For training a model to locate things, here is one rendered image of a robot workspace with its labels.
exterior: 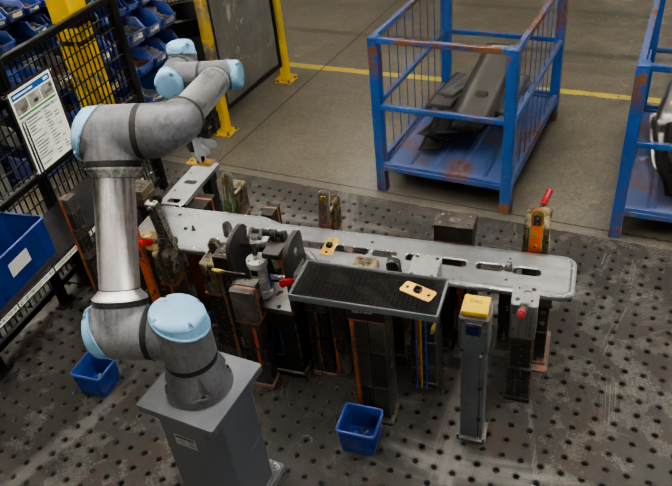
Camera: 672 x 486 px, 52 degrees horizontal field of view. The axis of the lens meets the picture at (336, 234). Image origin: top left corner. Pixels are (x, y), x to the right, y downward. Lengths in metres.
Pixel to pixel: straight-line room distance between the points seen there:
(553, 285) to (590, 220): 2.03
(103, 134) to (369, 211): 1.49
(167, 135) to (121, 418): 1.00
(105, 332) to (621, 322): 1.53
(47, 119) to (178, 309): 1.22
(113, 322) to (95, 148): 0.36
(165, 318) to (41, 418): 0.91
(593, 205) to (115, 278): 3.05
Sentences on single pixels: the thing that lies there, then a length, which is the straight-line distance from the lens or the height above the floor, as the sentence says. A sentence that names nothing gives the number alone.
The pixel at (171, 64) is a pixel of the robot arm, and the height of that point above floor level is 1.61.
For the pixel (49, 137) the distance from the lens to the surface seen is 2.55.
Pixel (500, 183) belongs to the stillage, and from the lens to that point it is 3.86.
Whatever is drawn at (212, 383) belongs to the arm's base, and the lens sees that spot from 1.55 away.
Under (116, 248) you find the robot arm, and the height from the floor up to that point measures 1.44.
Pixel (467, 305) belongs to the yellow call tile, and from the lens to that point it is 1.63.
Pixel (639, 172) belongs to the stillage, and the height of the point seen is 0.16.
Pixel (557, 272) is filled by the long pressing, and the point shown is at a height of 1.00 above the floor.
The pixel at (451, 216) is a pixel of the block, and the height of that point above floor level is 1.03.
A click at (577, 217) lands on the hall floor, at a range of 3.97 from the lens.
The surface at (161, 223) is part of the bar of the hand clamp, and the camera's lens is 2.09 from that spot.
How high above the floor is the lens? 2.26
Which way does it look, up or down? 36 degrees down
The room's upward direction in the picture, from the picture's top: 7 degrees counter-clockwise
